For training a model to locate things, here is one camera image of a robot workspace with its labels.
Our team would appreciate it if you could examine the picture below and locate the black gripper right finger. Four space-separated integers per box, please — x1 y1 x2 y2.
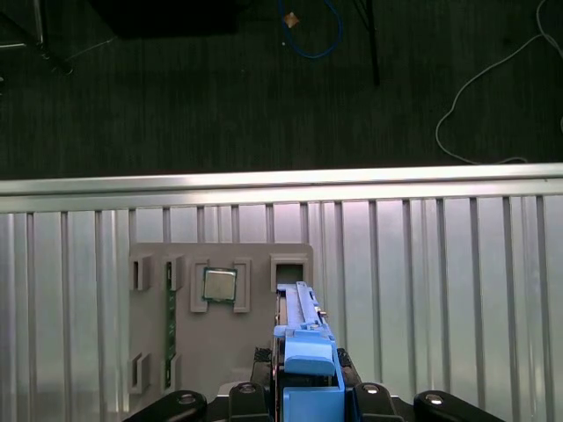
336 349 507 422

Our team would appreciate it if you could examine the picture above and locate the grey parts rack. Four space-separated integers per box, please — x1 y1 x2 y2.
127 242 316 397

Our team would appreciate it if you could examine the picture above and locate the hard disk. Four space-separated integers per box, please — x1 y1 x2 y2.
272 280 348 422

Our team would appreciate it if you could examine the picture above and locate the blue floor cable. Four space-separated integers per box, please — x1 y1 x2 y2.
276 0 345 59

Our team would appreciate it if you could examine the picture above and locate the silver CPU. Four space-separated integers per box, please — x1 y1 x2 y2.
201 266 239 303

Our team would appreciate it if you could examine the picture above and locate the green RAM stick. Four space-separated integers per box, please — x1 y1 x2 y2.
163 262 176 390

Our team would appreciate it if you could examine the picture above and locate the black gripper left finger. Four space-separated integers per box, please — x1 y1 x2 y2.
122 346 281 422

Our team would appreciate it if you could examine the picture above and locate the white floor cable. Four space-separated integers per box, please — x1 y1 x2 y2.
435 0 563 167

